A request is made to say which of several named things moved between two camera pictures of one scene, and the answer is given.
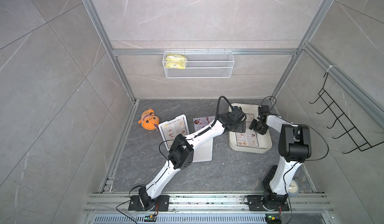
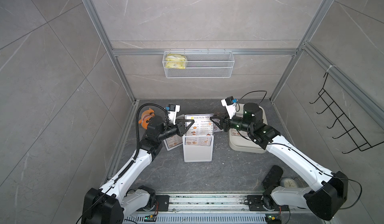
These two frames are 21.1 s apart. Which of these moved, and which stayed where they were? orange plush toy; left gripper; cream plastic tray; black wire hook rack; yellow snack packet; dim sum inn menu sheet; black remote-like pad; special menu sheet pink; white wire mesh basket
Moved: left gripper; dim sum inn menu sheet; special menu sheet pink
Stayed: white wire mesh basket; black remote-like pad; cream plastic tray; orange plush toy; yellow snack packet; black wire hook rack
